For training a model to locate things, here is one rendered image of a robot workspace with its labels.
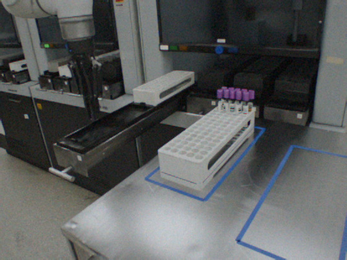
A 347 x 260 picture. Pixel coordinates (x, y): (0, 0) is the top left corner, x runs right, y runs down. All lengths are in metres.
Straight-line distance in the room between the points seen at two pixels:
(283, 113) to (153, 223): 0.63
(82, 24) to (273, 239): 0.65
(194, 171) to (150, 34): 0.82
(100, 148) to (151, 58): 0.59
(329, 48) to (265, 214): 0.64
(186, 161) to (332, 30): 0.65
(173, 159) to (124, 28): 0.88
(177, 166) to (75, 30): 0.44
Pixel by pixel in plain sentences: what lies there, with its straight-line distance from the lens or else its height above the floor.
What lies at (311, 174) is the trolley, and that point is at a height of 0.82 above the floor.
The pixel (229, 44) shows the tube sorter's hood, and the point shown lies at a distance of 1.06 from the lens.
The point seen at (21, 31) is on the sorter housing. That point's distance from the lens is 2.02.
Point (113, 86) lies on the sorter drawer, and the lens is 1.38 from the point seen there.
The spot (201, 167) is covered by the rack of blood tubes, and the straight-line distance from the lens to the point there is 0.53.
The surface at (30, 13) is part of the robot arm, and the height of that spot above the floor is 1.16.
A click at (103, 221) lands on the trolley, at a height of 0.82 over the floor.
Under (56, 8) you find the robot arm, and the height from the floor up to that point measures 1.17.
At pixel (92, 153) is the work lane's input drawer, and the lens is 0.78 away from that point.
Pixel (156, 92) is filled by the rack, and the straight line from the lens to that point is 0.99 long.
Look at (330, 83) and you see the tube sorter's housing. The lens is 1.03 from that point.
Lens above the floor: 1.16
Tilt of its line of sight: 25 degrees down
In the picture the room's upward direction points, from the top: 5 degrees counter-clockwise
